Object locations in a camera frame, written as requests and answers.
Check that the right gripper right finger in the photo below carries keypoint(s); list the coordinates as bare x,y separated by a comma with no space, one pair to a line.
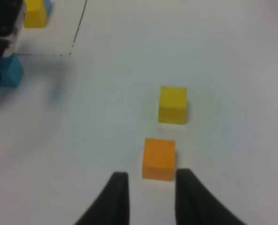
195,205

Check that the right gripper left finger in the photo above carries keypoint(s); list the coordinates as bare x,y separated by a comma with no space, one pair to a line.
112,206

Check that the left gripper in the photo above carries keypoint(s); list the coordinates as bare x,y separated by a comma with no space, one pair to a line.
12,16

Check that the orange block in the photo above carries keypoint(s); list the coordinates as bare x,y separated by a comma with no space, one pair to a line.
159,159

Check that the yellow template block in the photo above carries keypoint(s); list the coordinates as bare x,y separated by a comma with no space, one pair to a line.
36,14

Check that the blue template block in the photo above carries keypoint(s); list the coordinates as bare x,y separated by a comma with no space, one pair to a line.
48,6

